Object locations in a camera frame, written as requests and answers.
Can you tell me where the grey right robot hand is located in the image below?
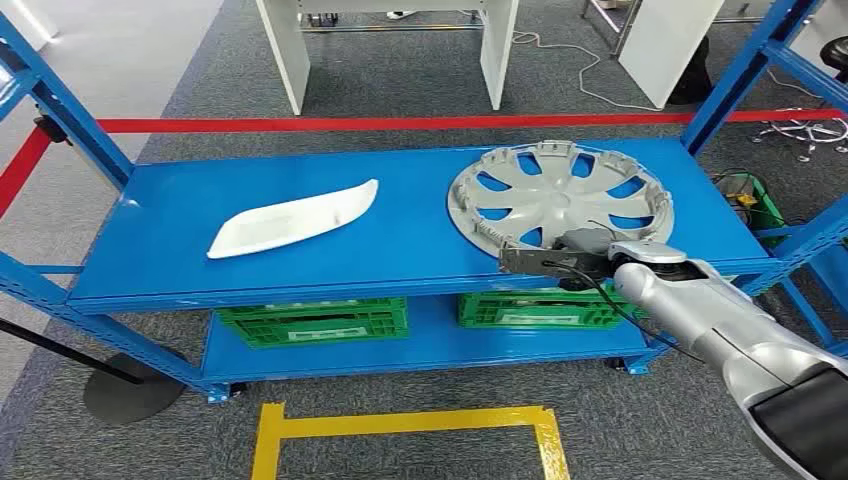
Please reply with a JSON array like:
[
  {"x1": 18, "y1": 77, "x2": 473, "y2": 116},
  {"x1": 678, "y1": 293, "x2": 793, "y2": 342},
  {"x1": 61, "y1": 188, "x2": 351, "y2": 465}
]
[{"x1": 498, "y1": 227, "x2": 621, "y2": 293}]

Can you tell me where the grey plastic wheel hubcap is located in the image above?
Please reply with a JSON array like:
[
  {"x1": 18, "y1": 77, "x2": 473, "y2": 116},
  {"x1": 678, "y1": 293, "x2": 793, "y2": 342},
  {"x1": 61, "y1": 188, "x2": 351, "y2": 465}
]
[{"x1": 447, "y1": 140, "x2": 676, "y2": 260}]

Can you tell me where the blue metal shelf rack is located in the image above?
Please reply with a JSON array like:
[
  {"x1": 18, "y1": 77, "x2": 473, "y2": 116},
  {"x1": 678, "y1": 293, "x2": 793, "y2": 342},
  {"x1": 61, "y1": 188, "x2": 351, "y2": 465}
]
[{"x1": 0, "y1": 0, "x2": 848, "y2": 405}]

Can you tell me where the white curved plastic part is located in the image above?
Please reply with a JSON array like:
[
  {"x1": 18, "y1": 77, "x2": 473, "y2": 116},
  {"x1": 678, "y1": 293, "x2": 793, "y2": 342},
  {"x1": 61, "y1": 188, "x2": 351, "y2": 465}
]
[{"x1": 206, "y1": 178, "x2": 380, "y2": 260}]

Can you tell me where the green plastic crate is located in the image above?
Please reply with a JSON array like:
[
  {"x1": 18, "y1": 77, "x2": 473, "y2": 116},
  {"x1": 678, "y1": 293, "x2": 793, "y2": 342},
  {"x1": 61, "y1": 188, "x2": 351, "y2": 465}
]
[
  {"x1": 457, "y1": 286, "x2": 641, "y2": 331},
  {"x1": 215, "y1": 296, "x2": 410, "y2": 350}
]

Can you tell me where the black bulky object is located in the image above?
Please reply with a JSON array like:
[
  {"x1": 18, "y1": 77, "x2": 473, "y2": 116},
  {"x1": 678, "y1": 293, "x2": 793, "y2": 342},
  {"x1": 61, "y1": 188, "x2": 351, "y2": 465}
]
[{"x1": 665, "y1": 36, "x2": 715, "y2": 107}]

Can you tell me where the red barrier tape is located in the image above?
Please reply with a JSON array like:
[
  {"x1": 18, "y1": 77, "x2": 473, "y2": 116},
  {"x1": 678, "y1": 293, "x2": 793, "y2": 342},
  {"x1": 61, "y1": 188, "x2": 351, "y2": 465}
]
[{"x1": 0, "y1": 109, "x2": 846, "y2": 220}]

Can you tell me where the white table panel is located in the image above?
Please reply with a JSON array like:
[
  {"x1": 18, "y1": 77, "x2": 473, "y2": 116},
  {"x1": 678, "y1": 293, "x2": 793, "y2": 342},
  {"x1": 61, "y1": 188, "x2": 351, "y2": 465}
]
[{"x1": 616, "y1": 0, "x2": 727, "y2": 111}]

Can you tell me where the black stool with chrome base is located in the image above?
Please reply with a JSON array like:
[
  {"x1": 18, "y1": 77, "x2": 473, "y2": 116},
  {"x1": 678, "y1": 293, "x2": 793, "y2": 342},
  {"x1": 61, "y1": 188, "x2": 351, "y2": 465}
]
[{"x1": 751, "y1": 36, "x2": 848, "y2": 164}]

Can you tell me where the white table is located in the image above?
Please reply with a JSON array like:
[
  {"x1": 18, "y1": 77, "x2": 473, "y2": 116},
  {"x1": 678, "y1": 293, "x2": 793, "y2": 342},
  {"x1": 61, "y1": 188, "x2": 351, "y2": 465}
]
[{"x1": 254, "y1": 0, "x2": 521, "y2": 117}]

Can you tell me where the black stanchion with round base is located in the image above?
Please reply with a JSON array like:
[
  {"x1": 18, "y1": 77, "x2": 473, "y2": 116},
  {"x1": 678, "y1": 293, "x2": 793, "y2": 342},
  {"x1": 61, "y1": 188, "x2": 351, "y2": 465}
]
[{"x1": 0, "y1": 316, "x2": 188, "y2": 427}]

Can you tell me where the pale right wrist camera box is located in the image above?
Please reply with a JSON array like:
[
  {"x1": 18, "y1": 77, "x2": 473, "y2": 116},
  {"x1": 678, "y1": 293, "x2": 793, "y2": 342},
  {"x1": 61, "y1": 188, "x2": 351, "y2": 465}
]
[{"x1": 608, "y1": 241, "x2": 688, "y2": 266}]

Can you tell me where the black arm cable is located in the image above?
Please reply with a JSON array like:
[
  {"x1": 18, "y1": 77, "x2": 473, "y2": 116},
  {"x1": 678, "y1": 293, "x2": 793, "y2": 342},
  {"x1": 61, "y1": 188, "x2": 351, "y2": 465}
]
[{"x1": 543, "y1": 261, "x2": 707, "y2": 364}]

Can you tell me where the white floor cable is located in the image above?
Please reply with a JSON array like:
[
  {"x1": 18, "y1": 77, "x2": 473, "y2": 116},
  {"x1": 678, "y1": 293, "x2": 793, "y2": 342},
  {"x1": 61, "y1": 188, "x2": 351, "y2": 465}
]
[{"x1": 510, "y1": 29, "x2": 664, "y2": 114}]

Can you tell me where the black cable bundle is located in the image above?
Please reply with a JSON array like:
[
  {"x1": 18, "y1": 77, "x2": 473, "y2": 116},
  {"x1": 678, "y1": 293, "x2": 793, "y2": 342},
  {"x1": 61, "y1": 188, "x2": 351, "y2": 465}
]
[{"x1": 714, "y1": 170, "x2": 763, "y2": 213}]

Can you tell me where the green crate holding cables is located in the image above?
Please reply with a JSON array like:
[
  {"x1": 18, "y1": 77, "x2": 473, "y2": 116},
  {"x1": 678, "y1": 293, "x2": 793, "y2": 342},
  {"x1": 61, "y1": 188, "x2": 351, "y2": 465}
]
[{"x1": 712, "y1": 170, "x2": 791, "y2": 250}]

